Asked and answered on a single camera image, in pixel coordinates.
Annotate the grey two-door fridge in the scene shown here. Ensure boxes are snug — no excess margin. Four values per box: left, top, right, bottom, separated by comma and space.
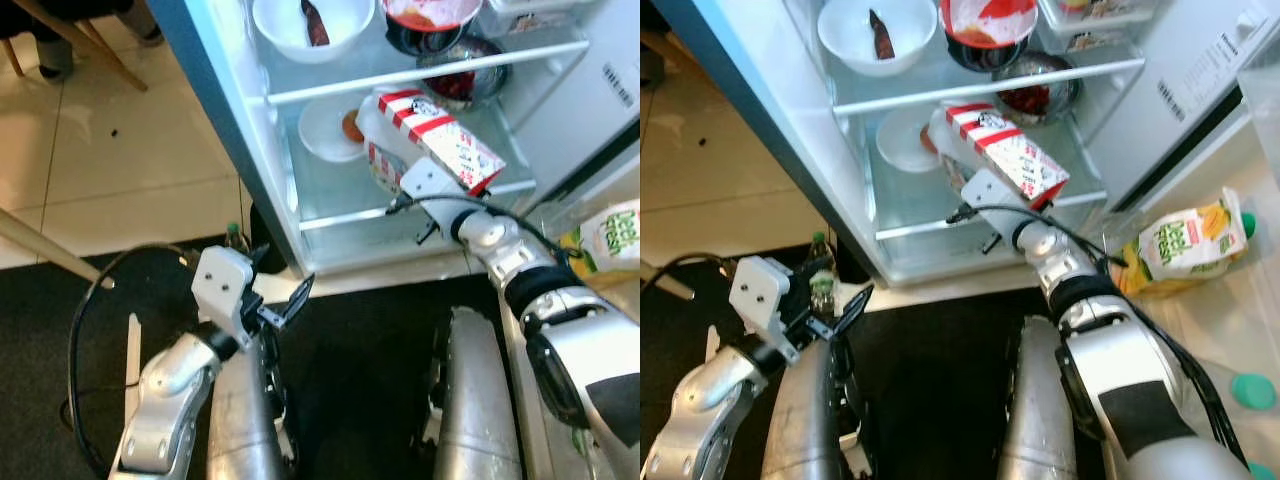
150, 0, 641, 279
650, 0, 1151, 291

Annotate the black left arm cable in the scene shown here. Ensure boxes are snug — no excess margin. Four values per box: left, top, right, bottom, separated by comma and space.
640, 252, 736, 301
65, 243, 201, 476

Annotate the dark carpet mat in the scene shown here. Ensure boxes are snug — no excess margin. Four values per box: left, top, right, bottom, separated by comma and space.
640, 245, 1061, 480
0, 235, 501, 480

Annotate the white bowl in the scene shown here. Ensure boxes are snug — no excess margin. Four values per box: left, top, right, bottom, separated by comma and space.
817, 0, 939, 77
251, 0, 376, 65

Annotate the clear plastic container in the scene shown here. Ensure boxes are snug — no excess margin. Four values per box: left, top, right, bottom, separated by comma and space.
478, 0, 586, 41
1038, 0, 1161, 53

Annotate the steel bowl red food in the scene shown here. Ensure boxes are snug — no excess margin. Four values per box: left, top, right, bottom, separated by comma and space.
416, 35, 513, 113
990, 50, 1083, 126

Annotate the glass fridge shelf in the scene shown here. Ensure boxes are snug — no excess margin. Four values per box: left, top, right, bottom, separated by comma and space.
265, 38, 591, 108
875, 190, 1106, 243
830, 58, 1146, 118
298, 178, 536, 233

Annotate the black slipper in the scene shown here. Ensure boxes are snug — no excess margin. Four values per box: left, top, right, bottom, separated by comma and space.
248, 205, 301, 273
838, 240, 886, 291

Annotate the silver robot left leg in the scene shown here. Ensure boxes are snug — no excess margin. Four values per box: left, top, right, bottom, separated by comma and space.
205, 330, 293, 480
762, 340, 851, 480

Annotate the white yellow juice carton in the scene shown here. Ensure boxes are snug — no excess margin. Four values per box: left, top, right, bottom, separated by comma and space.
558, 198, 641, 277
1112, 188, 1256, 299

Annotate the bowl with red cover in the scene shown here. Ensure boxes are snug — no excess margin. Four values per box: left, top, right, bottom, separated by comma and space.
380, 0, 485, 57
938, 0, 1041, 73

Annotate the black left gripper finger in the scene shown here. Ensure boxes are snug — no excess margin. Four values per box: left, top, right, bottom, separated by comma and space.
830, 285, 876, 343
270, 273, 316, 331

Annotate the red white striped food box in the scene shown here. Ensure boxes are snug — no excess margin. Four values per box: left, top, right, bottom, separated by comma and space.
928, 100, 1071, 211
355, 87, 507, 198

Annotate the white plate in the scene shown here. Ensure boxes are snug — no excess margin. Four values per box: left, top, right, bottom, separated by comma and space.
875, 105, 941, 174
297, 95, 369, 164

